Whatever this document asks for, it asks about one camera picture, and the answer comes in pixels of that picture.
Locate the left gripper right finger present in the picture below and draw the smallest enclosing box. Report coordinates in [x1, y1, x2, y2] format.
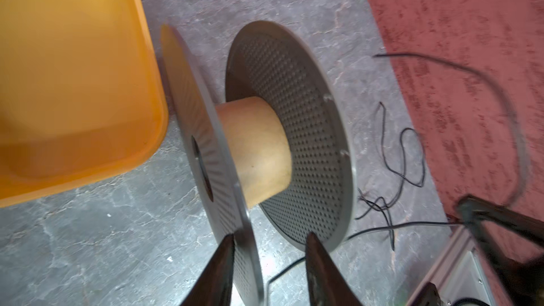
[305, 232, 361, 306]

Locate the aluminium front rail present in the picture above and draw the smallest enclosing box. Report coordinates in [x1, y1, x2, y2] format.
[407, 227, 496, 305]

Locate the grey cable spool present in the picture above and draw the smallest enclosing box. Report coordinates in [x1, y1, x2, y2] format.
[161, 21, 356, 305]

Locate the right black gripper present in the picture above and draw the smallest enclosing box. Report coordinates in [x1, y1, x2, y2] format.
[456, 195, 543, 305]

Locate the yellow plastic bin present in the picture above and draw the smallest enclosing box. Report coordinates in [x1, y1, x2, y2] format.
[1, 0, 168, 207]

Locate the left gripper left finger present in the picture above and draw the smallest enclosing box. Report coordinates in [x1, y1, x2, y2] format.
[181, 235, 235, 306]

